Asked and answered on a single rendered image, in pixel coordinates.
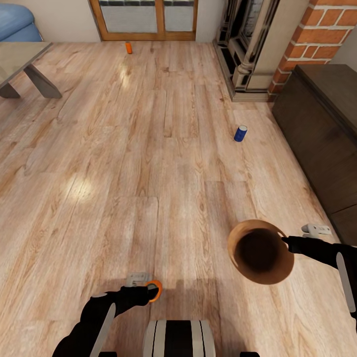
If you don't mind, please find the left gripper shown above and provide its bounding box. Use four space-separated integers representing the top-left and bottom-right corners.
120 286 159 312

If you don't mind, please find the trash can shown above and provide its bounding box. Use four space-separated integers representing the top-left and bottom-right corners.
227 219 295 286

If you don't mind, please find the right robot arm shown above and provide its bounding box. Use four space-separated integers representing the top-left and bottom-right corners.
282 224 357 330

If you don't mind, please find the robot trunk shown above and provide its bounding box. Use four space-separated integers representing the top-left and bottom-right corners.
141 320 216 357

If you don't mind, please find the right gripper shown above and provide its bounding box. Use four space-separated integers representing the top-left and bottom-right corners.
282 236 325 262

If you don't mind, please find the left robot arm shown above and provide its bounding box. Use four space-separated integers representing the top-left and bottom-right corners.
52 272 159 357

